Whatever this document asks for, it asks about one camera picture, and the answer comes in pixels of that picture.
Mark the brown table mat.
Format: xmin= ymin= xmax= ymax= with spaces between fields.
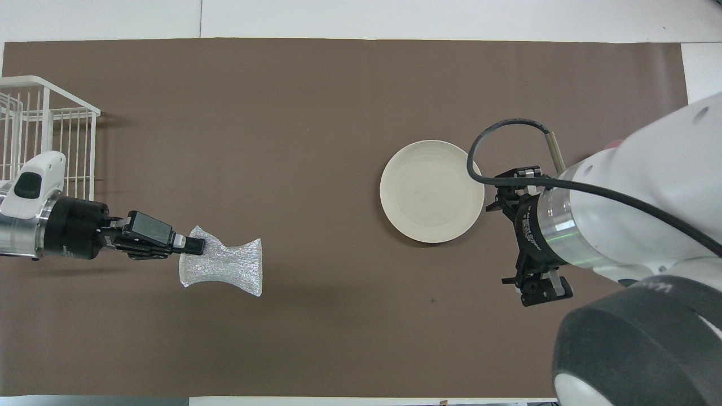
xmin=0 ymin=38 xmax=703 ymax=398

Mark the cream round plate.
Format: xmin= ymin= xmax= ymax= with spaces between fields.
xmin=380 ymin=139 xmax=485 ymax=244

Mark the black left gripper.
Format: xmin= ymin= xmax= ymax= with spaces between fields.
xmin=44 ymin=196 xmax=205 ymax=260

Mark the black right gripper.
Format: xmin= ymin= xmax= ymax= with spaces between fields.
xmin=486 ymin=166 xmax=573 ymax=307

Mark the plastic wrapper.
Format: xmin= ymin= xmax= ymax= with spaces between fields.
xmin=179 ymin=226 xmax=263 ymax=298

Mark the white wire dish rack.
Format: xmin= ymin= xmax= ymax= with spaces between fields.
xmin=0 ymin=76 xmax=101 ymax=201

